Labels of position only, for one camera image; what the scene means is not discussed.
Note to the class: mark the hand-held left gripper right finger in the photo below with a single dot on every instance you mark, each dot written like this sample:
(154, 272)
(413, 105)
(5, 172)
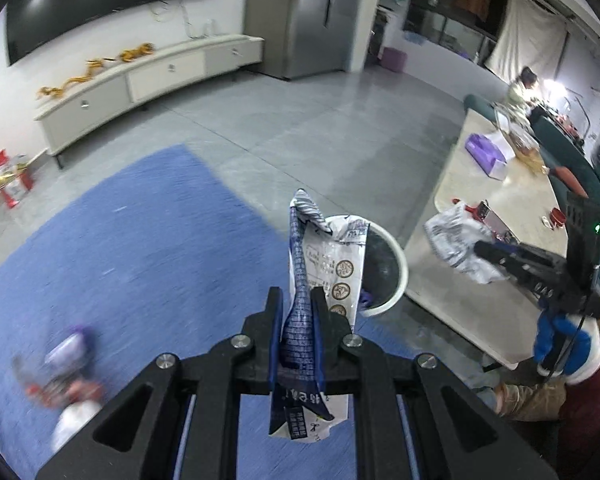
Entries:
(319, 345)

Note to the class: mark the short gold dragon figure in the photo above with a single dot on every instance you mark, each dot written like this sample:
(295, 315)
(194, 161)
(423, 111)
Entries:
(87, 72)

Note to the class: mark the blue white snack wrapper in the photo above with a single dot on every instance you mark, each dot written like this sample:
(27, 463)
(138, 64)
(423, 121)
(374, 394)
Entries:
(300, 330)

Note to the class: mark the white trash bin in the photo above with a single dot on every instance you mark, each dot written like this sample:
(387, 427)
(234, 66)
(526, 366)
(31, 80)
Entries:
(385, 265)

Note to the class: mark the gold tiger figure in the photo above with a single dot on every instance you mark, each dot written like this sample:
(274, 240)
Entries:
(137, 52)

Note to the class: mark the purple stool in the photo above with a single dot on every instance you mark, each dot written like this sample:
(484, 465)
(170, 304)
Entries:
(395, 59)

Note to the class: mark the blue rug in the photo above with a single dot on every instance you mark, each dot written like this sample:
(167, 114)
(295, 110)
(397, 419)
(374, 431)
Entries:
(155, 240)

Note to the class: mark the small purple wrapper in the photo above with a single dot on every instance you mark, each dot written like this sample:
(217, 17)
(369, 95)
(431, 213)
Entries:
(72, 347)

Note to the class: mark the white hanging sheet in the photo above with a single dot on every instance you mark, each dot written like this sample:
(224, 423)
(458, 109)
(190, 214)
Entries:
(527, 40)

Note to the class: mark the white grey television stand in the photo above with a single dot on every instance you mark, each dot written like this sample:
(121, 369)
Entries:
(165, 72)

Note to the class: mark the black wall television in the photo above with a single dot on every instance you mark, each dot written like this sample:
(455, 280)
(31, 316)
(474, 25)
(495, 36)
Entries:
(105, 5)

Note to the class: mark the person's right hand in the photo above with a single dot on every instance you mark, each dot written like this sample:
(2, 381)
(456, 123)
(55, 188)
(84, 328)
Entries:
(587, 350)

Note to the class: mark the phone in red case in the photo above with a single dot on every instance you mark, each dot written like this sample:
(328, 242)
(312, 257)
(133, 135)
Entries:
(495, 220)

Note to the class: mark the silver refrigerator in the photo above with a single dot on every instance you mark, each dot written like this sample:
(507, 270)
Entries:
(300, 20)

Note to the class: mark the red gift bag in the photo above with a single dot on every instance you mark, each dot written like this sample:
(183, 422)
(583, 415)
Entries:
(10, 185)

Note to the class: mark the white plastic bag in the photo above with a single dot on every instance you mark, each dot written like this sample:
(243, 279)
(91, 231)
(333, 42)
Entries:
(455, 240)

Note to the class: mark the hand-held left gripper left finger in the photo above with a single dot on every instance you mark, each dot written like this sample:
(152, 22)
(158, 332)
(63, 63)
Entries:
(275, 355)

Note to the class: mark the small red bowl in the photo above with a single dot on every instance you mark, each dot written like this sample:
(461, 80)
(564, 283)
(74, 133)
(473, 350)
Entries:
(559, 217)

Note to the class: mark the red white paper bag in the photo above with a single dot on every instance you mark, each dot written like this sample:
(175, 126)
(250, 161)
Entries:
(77, 415)

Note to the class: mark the purple tissue pack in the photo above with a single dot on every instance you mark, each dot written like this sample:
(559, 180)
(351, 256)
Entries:
(485, 152)

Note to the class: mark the clear plastic wrapper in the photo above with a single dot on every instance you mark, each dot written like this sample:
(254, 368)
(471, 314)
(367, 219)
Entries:
(32, 377)

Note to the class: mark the long gold dragon figure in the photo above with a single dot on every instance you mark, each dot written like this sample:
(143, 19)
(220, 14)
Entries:
(52, 91)

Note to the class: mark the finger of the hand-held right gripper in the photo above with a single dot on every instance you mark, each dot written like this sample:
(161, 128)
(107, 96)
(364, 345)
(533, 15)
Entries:
(530, 280)
(500, 251)

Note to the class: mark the dark green sofa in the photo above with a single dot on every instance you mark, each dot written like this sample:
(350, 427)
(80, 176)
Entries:
(565, 150)

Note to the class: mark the person's leg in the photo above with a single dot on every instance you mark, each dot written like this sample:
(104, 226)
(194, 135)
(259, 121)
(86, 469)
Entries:
(535, 400)

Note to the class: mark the beige low table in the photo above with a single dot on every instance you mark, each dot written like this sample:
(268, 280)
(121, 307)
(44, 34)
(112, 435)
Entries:
(522, 195)

